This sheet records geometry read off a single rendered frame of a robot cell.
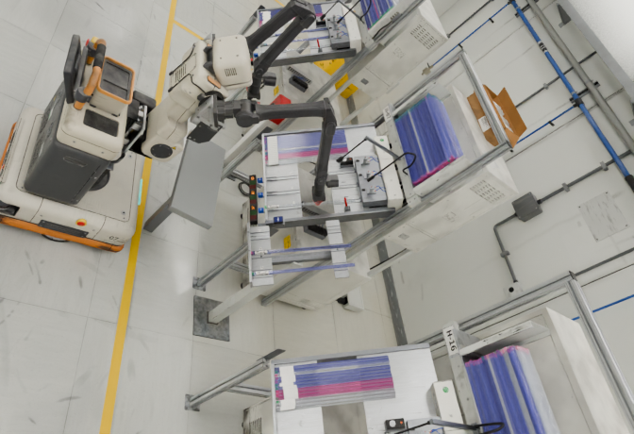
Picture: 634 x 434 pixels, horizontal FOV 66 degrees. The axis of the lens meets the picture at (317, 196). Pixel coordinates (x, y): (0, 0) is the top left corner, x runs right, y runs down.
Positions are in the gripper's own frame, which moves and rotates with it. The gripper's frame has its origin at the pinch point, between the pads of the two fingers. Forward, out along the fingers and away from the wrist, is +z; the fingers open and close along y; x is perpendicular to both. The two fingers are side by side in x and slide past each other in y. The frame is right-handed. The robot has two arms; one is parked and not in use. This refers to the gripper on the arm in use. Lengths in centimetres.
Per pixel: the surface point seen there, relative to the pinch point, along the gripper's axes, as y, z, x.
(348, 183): 13.0, -0.4, -19.2
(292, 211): -3.0, 2.8, 14.0
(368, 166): 19.1, -7.6, -30.8
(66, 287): -35, 14, 130
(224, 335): -42, 72, 57
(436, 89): 49, -38, -71
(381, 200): -6.2, -7.7, -33.8
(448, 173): -12, -35, -62
